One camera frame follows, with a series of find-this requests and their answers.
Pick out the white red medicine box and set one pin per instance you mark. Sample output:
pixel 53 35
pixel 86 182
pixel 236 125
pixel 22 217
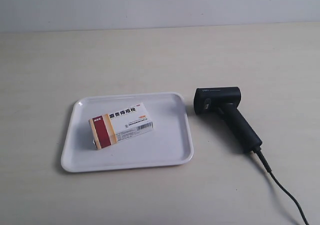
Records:
pixel 111 128

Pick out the black handheld barcode scanner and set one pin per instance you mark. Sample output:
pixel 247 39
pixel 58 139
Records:
pixel 224 102

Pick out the white plastic tray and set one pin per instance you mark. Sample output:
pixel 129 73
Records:
pixel 168 144

